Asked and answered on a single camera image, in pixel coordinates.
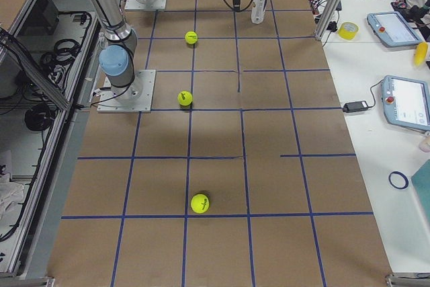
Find clear tennis ball can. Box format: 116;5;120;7
251;0;268;24

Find blue tape ring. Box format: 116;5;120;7
388;171;410;191

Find small black power brick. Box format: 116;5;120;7
342;101;370;113

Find teach pendant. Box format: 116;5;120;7
367;11;422;48
382;75;429;132

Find lower teach pendant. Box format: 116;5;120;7
382;75;429;132

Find teal box corner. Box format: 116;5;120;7
411;159;430;221

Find yellow banana toy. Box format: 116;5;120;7
413;42;429;67

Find upper teach pendant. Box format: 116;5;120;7
367;11;422;48

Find tennis ball right side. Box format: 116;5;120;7
191;193;210;214

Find yellow tape roll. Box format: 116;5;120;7
338;22;359;40

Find tennis ball near gripper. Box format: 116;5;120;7
184;31;198;45

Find aluminium frame cart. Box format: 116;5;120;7
1;0;99;279

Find centre Head tennis ball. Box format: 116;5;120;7
177;91;193;107

